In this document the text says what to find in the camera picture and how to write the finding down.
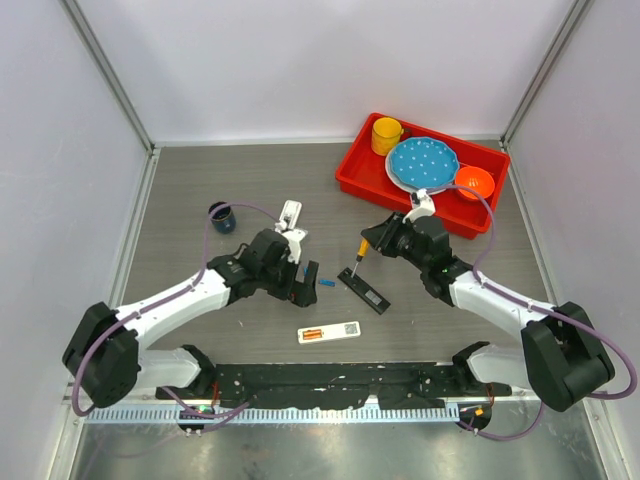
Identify slotted cable duct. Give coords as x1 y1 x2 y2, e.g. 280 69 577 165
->
85 403 460 425

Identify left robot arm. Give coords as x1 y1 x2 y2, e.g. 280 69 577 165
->
62 228 318 416

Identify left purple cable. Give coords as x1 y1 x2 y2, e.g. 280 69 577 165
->
71 201 281 419

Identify blue dotted plate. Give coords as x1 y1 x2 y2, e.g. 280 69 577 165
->
389 137 460 190

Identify black remote control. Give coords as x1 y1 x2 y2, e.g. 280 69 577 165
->
337 267 390 315

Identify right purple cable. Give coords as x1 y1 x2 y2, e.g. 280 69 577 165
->
424 183 637 441

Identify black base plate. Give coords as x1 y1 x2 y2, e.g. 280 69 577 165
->
173 362 512 410

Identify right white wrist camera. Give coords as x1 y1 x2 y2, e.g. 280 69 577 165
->
403 189 435 224

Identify dark blue mug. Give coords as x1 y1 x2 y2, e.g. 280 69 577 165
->
208 201 236 234

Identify yellow mug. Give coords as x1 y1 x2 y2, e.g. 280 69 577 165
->
371 117 412 156

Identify grey plate underneath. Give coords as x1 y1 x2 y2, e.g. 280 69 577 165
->
385 153 454 195

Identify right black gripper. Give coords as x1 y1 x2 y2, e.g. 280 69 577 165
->
362 210 429 271

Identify orange handle screwdriver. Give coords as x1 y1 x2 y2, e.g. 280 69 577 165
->
351 239 370 277

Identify orange bowl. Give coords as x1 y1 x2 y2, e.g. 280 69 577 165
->
455 166 495 201

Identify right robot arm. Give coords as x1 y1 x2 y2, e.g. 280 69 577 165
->
361 213 615 412

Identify white remote far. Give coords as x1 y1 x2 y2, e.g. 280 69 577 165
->
275 200 302 233

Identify white remote orange batteries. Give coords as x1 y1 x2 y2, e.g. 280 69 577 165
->
297 321 361 345

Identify purple cable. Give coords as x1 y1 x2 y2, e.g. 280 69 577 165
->
424 183 637 441
71 201 281 419

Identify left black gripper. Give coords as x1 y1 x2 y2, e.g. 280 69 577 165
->
259 252 318 307

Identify aluminium frame rail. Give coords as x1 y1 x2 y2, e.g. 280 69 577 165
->
511 386 609 399

